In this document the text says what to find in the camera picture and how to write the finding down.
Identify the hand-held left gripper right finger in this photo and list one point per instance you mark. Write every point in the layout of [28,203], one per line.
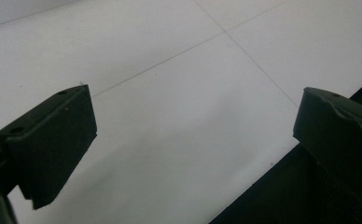
[337,133]

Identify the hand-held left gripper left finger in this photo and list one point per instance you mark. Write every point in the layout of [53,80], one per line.
[51,143]

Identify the white paper table cover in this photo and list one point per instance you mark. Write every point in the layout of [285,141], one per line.
[185,109]

